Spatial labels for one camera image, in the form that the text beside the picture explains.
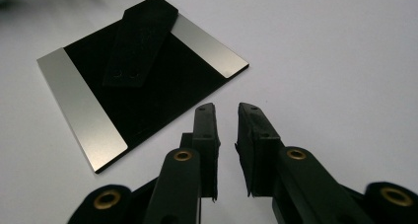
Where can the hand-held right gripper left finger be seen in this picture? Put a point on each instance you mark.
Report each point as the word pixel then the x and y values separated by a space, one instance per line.
pixel 205 145

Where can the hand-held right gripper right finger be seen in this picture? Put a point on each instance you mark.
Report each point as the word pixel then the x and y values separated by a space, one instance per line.
pixel 259 151

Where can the silver photo frame black back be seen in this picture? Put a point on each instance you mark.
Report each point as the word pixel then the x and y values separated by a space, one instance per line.
pixel 164 86

